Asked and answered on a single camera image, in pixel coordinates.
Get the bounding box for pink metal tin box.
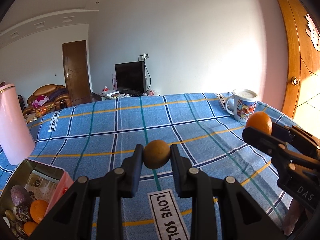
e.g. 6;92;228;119
1;159;73;239

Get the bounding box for brown leather sofa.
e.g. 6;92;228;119
23;84;72;118

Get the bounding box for pink electric kettle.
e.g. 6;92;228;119
0;83;35;165

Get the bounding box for paper leaflet in tin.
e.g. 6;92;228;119
24;170;60;202

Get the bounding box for pink floral cushion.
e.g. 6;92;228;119
31;95;49;108

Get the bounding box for purple passion fruit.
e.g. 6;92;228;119
10;185;33;206

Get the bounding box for green brown kiwi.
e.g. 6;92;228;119
143;140;170;170

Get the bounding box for brown wooden door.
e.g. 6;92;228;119
62;40;91;105

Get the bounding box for black television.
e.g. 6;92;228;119
115;61;146;93

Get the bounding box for medium orange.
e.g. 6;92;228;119
30;199;49;224

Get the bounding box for orange wooden door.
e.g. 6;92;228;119
277;0;319;119

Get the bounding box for large orange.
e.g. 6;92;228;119
246;112;272;135

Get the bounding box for small orange tangerine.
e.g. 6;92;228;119
23;221;38;237

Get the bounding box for white cartoon mug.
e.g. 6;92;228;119
225;89;258;123

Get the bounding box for right hand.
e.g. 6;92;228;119
283;199;302;236

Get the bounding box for black television cable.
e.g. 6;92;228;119
138;54;153;94

